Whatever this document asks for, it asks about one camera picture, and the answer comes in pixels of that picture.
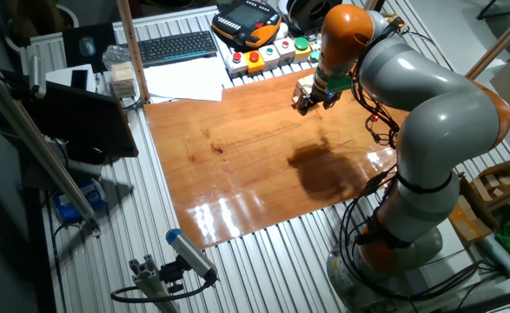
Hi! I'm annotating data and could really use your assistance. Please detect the aluminium profile stand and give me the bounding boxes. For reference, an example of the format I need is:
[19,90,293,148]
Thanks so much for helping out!
[128,254,182,313]

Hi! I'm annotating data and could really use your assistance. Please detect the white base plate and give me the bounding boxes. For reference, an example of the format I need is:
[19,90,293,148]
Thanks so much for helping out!
[410,216,484,296]

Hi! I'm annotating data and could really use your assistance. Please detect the black orange teach pendant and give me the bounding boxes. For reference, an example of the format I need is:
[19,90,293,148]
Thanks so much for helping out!
[211,0,283,50]

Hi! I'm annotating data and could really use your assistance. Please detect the black mouse pad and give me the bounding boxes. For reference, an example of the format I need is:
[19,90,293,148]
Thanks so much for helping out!
[62,22,118,74]

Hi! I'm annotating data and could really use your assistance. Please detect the open cardboard box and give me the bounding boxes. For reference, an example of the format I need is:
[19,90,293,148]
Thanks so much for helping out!
[458,158,510,214]

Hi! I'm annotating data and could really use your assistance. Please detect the gold foil wrapper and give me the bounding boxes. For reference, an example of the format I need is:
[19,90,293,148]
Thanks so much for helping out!
[382,12,407,34]

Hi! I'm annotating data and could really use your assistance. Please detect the black filament spool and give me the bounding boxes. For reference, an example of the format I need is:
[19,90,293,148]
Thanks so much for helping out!
[287,0,343,32]

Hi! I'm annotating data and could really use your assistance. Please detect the silver camera blue tip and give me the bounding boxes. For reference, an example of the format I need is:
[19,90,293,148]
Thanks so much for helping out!
[166,228,219,282]

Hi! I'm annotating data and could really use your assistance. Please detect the blue wipes packet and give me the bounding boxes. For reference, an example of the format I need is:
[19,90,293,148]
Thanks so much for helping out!
[53,177,108,223]

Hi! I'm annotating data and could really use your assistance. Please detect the silver depth camera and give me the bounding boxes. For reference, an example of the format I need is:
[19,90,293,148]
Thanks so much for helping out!
[28,55,47,99]

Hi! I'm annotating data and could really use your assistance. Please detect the black computer keyboard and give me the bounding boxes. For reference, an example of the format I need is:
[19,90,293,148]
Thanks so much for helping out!
[122,30,219,69]

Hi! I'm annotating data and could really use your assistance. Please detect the tan taped cardboard box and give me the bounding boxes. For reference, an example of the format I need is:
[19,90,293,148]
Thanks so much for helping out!
[447,195,494,244]

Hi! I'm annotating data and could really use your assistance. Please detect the white flat box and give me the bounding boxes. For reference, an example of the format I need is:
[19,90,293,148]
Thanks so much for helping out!
[45,63,97,93]

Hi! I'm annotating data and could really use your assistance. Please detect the yellow box green mushroom button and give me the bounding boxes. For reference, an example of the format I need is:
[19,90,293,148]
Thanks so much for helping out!
[292,37,314,64]

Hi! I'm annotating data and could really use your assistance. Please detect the grey box small red button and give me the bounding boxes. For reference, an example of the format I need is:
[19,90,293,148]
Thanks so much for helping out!
[273,37,297,66]

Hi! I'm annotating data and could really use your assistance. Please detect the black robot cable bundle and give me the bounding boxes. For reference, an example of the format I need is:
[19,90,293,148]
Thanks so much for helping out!
[336,21,494,305]

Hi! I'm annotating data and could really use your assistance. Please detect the white paper roll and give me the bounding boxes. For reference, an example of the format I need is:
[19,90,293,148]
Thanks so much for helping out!
[475,234,510,282]

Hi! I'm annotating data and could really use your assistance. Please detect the white paper sheets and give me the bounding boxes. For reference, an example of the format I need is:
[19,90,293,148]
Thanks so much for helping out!
[142,55,235,103]

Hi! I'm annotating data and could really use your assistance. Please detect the small box green button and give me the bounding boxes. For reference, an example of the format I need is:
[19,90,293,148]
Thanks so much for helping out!
[308,39,324,64]

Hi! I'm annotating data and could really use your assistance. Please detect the black flat monitor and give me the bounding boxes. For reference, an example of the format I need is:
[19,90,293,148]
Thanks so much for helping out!
[0,69,140,158]

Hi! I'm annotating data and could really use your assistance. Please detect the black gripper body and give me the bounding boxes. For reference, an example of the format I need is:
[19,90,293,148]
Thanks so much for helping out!
[300,86,343,112]

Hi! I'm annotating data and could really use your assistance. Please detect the aluminium frame bar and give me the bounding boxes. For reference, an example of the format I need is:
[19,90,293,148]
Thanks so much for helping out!
[0,60,102,238]

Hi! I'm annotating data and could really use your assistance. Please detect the grey computer mouse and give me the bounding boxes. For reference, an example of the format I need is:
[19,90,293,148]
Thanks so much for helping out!
[78,36,97,58]

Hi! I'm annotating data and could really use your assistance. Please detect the black camera ball mount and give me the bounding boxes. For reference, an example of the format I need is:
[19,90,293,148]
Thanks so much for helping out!
[158,255,189,295]

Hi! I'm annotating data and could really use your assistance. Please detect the green wrist adapter flange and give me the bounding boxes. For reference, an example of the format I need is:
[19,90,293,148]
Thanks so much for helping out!
[314,67,352,93]

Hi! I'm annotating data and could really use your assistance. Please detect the orange wooden board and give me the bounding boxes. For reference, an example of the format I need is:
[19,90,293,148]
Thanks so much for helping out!
[143,67,410,250]

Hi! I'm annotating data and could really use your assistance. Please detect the black camera cable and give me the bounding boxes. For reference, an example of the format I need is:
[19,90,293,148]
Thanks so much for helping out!
[109,277,217,304]

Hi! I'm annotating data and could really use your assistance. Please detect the clear bag of wooden blocks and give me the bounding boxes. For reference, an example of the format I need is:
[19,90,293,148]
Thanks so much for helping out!
[102,44,139,99]

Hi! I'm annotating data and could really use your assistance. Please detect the grey box green button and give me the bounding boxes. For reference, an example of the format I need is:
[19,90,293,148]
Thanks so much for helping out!
[258,44,281,70]

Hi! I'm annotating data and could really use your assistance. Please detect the yellow box red button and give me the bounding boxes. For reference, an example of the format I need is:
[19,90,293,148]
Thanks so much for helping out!
[242,50,267,75]

